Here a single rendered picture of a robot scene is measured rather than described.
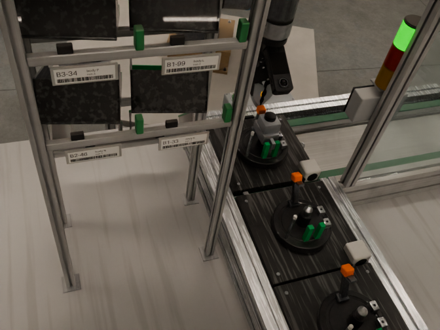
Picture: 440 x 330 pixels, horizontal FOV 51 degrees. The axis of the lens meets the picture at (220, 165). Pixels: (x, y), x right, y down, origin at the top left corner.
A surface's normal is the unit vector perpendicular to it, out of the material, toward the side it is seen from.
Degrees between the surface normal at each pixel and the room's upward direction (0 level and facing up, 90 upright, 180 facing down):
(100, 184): 0
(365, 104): 90
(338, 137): 0
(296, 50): 0
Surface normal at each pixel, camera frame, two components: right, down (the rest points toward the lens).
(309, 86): 0.13, -0.66
